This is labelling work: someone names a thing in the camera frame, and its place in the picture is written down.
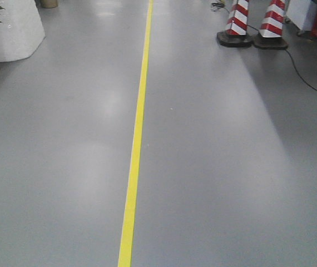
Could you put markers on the red white traffic cone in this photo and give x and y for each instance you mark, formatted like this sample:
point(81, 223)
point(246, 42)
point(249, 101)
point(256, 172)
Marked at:
point(235, 32)

